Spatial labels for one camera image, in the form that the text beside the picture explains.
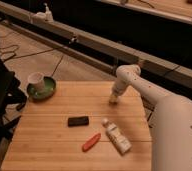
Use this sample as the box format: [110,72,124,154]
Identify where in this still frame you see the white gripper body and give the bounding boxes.
[110,79,128,97]

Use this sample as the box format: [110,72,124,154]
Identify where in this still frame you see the white sponge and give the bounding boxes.
[109,95,118,105]

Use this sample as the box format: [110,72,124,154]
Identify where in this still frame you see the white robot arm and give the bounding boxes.
[110,65,192,171]

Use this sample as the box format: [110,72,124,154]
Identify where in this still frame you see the white lotion bottle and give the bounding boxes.
[102,118,132,155]

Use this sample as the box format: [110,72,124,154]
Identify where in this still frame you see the black rectangular block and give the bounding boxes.
[68,116,89,127]

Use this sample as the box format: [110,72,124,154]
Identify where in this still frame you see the green plate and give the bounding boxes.
[26,76,56,101]

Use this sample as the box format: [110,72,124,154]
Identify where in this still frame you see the white cup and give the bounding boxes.
[28,72,45,92]

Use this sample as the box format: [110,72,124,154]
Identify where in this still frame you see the grey metal rail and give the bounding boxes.
[0,0,192,108]

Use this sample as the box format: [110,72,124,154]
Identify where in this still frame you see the white object on rail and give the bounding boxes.
[34,3,54,22]

